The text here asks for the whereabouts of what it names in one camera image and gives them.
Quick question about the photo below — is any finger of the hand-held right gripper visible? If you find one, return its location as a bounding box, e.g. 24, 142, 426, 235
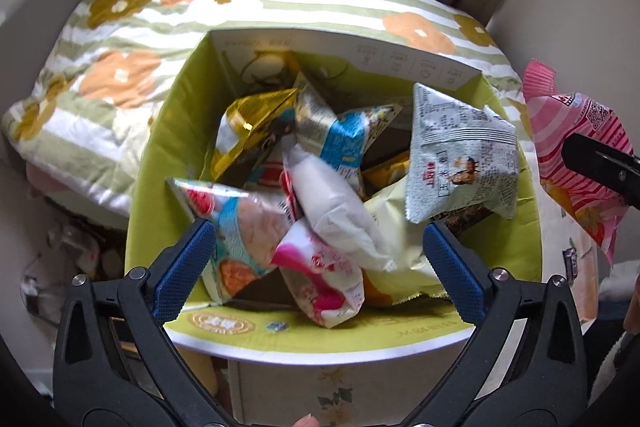
561, 133, 640, 210

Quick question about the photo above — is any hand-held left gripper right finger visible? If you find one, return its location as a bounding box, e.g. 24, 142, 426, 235
400, 221, 588, 427

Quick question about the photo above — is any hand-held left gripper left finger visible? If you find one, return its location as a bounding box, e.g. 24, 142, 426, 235
52, 218, 236, 427

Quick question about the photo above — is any pink striped snack packet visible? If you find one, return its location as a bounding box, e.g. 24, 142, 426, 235
522, 59, 636, 268

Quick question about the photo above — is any pale yellow snack packet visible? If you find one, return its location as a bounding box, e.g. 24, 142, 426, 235
360, 182, 451, 308

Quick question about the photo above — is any yellow-green cardboard box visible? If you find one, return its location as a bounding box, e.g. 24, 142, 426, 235
124, 29, 546, 365

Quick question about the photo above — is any grey-green snack packet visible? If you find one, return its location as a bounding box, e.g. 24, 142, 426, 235
404, 82, 521, 224

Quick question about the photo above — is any pink white snack packet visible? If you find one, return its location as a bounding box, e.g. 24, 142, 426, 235
270, 217, 366, 330

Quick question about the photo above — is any plain white snack packet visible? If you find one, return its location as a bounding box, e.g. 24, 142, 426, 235
282, 144, 396, 273

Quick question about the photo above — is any gold yellow snack packet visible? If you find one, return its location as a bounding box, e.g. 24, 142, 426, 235
210, 88, 301, 175

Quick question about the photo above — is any blue silver snack packet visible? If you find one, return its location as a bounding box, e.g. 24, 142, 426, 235
292, 72, 403, 198

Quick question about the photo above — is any dark printed snack packet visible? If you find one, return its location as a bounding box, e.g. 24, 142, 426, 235
440, 202, 493, 238

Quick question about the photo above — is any blue white snack packet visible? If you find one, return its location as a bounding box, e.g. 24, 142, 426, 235
562, 247, 582, 280

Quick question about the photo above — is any clear plastic packaging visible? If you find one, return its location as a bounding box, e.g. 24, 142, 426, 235
22, 222, 126, 323

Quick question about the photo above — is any orange yellow snack packet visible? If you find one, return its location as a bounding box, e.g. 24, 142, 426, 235
360, 152, 413, 198

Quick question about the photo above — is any person's blue jeans leg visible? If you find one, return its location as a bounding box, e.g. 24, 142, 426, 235
582, 299, 640, 338

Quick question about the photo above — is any white fluffy clothing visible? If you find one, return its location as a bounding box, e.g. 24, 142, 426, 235
595, 332, 640, 403

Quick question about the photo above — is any striped flower blanket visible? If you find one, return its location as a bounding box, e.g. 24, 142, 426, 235
0, 0, 521, 218

